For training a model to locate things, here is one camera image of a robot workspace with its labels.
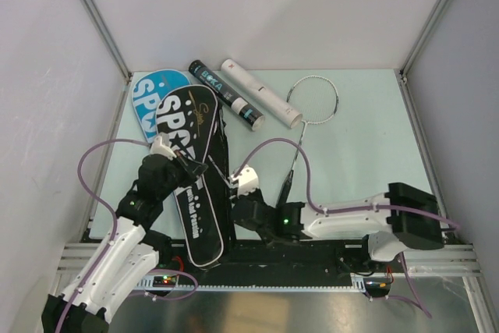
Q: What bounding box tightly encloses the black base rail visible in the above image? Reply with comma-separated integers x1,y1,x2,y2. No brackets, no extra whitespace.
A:
130,237,422,287

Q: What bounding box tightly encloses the right aluminium frame post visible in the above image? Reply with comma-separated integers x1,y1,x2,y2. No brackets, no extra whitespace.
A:
398,0,452,83

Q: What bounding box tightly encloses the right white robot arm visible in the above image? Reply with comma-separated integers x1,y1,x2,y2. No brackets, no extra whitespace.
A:
232,182,444,271

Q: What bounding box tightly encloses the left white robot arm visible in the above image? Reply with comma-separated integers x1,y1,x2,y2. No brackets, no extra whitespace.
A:
41,151,207,332

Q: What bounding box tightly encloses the blue racket bag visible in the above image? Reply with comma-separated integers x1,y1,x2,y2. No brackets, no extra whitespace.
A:
132,69,190,143

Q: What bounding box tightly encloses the black racket bag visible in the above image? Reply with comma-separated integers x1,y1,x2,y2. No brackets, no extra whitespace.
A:
156,85,233,269

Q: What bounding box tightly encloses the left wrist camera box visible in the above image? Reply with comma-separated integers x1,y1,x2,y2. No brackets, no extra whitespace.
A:
150,133,177,161

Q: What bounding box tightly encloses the left aluminium frame post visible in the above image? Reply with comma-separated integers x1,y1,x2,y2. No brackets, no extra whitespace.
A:
80,0,131,81

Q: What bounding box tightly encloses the black shuttlecock tube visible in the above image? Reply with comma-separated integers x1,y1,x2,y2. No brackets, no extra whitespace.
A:
188,60,265,131

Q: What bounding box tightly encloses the white shuttlecock tube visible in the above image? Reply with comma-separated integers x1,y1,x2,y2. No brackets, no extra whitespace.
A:
221,58,303,129

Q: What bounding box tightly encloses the grey cable duct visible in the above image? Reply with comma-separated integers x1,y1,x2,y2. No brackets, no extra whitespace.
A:
132,272,371,292

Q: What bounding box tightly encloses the aluminium frame post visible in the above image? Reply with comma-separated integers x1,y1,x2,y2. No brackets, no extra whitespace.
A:
80,0,131,81
398,0,452,83

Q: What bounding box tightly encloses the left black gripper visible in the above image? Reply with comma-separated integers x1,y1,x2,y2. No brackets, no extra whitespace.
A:
157,150,207,200

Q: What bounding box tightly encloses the white racket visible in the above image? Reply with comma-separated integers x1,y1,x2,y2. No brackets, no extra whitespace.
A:
274,75,340,209

